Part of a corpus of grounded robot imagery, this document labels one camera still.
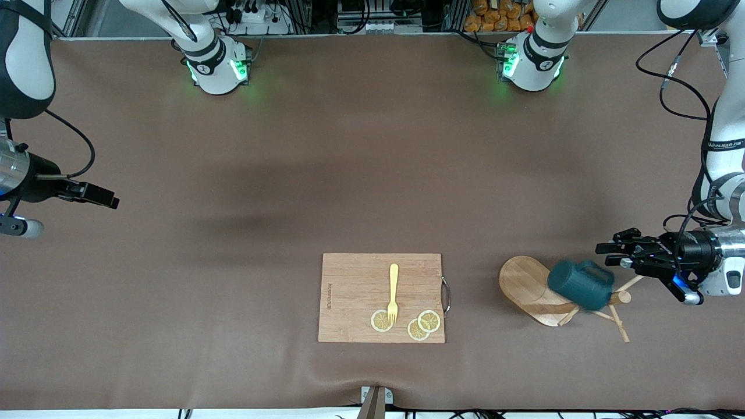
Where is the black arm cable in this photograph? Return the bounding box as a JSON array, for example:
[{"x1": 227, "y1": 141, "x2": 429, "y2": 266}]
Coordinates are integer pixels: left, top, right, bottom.
[
  {"x1": 636, "y1": 29, "x2": 728, "y2": 274},
  {"x1": 41, "y1": 109, "x2": 97, "y2": 180}
]

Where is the metal table edge bracket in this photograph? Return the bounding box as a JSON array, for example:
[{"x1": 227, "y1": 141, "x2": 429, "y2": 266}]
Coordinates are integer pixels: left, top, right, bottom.
[{"x1": 360, "y1": 385, "x2": 394, "y2": 419}]

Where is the dark green cup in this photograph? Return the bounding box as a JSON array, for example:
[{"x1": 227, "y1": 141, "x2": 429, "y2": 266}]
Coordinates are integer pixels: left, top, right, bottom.
[{"x1": 547, "y1": 259, "x2": 616, "y2": 311}]

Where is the wooden mug tree rack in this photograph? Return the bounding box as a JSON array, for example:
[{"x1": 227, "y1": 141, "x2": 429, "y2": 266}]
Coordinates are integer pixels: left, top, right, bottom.
[{"x1": 499, "y1": 256, "x2": 645, "y2": 343}]

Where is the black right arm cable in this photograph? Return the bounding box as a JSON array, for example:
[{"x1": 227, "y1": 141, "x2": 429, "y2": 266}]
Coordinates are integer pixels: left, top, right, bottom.
[{"x1": 41, "y1": 109, "x2": 97, "y2": 180}]

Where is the aluminium frame strut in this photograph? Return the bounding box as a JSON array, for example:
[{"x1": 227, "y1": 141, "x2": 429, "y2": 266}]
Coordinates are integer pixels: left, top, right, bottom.
[{"x1": 697, "y1": 26, "x2": 729, "y2": 48}]

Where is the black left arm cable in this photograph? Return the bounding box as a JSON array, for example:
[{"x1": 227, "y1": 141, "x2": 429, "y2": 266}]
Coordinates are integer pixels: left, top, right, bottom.
[{"x1": 636, "y1": 29, "x2": 728, "y2": 274}]

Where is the white socket hub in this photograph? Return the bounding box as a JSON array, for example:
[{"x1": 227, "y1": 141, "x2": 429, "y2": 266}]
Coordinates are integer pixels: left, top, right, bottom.
[{"x1": 339, "y1": 19, "x2": 423, "y2": 35}]

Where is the orange packaged goods pile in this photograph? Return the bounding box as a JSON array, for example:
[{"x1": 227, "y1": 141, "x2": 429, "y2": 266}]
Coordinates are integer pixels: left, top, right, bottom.
[{"x1": 463, "y1": 0, "x2": 541, "y2": 33}]

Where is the yellow plastic fork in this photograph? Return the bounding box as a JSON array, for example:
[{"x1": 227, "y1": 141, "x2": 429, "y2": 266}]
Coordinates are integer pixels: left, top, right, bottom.
[{"x1": 387, "y1": 264, "x2": 400, "y2": 325}]

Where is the white power strip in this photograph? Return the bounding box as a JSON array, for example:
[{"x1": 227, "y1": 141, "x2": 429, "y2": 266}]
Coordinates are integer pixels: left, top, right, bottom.
[{"x1": 230, "y1": 3, "x2": 293, "y2": 35}]

